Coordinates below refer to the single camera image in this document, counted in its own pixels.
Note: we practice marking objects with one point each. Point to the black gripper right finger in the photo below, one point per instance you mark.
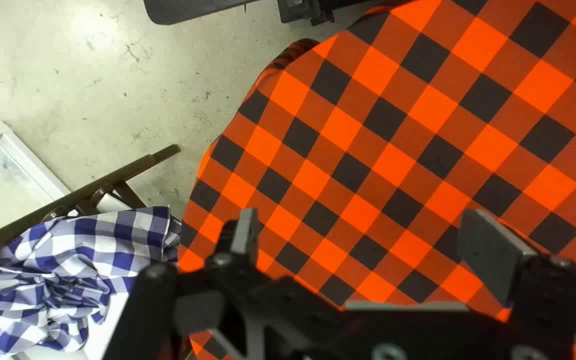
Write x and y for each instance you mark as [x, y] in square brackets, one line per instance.
[491, 251]

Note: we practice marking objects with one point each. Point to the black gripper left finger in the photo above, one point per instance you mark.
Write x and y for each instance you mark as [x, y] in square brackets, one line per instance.
[242, 233]

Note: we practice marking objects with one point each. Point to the orange black checkered tablecloth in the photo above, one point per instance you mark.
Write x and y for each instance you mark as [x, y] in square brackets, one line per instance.
[401, 147]

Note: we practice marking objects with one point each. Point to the blue white checkered cloth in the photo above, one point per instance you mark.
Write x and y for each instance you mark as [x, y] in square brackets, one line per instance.
[61, 273]

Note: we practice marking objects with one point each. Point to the dark grey chair base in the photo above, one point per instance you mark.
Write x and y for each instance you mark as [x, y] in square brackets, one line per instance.
[189, 8]

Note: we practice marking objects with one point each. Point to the black equipment piece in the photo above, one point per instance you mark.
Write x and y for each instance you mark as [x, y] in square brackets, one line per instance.
[308, 8]

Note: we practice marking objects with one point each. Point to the white framed board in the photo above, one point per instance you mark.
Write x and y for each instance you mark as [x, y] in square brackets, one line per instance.
[1, 177]

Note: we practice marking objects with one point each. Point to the dark wooden folding frame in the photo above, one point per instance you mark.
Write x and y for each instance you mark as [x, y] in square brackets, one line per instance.
[80, 196]

